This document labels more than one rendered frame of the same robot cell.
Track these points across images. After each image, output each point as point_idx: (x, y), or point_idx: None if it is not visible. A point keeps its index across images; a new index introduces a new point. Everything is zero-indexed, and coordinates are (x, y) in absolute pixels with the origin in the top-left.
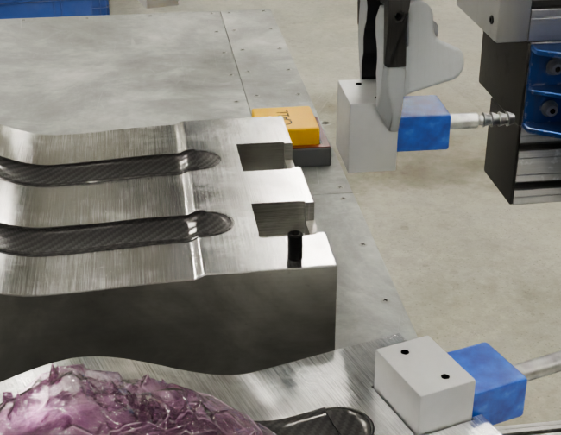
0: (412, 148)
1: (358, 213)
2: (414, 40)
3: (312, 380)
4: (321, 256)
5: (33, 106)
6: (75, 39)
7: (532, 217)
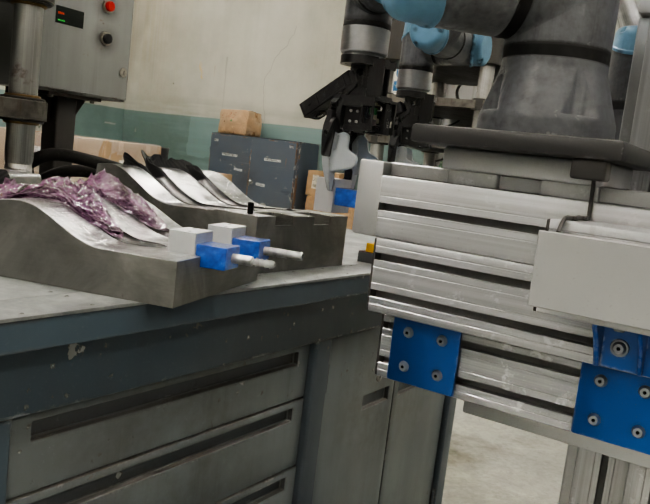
0: (340, 204)
1: (368, 272)
2: (339, 148)
3: None
4: (258, 215)
5: None
6: None
7: None
